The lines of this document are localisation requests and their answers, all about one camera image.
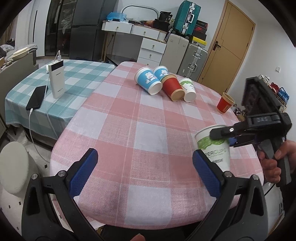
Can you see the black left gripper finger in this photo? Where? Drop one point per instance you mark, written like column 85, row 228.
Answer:
column 222, row 132

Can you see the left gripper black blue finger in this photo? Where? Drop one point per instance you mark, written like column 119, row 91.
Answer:
column 239, row 212
column 49, row 210

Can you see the white green paper cup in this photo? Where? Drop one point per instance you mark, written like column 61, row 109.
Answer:
column 217, row 151

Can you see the red upright paper cup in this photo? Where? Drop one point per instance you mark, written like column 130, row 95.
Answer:
column 225, row 102

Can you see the white green cup far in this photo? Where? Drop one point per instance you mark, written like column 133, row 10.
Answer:
column 189, row 89

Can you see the red paper cup lying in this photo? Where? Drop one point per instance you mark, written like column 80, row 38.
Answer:
column 172, row 87

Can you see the blue rabbit cup rear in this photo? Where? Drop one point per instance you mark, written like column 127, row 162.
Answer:
column 160, row 72

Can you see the blue rabbit cup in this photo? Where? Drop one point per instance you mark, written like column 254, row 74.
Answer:
column 146, row 79
column 160, row 72

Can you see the blue rabbit cup front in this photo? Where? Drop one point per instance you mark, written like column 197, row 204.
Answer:
column 146, row 79

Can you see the right hand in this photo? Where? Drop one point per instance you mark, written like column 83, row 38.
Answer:
column 270, row 167

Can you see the left hand fingertip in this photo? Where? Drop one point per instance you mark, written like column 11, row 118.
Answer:
column 138, row 237

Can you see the shoe rack with shoes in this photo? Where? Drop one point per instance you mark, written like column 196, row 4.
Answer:
column 279, row 92

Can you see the white round stool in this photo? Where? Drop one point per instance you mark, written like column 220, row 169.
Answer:
column 14, row 168

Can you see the wooden door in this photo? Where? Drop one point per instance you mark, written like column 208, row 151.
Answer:
column 228, row 49

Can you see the silver suitcase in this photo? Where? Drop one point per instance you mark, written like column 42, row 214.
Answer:
column 193, row 62

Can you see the pink checked tablecloth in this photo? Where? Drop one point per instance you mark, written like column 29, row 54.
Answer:
column 144, row 177

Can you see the beige suitcase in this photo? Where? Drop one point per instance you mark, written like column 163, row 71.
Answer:
column 176, row 47

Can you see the black smartphone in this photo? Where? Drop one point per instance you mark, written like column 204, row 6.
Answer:
column 36, row 98

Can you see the teal suitcase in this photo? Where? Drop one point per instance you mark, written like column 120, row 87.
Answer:
column 186, row 18

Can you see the white drawer desk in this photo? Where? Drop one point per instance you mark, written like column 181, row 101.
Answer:
column 124, row 41

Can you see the white power bank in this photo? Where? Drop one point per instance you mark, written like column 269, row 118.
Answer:
column 57, row 78

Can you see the blue plastic bag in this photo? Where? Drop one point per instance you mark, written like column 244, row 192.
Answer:
column 115, row 16

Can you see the black refrigerator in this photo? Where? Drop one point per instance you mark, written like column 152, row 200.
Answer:
column 86, row 41

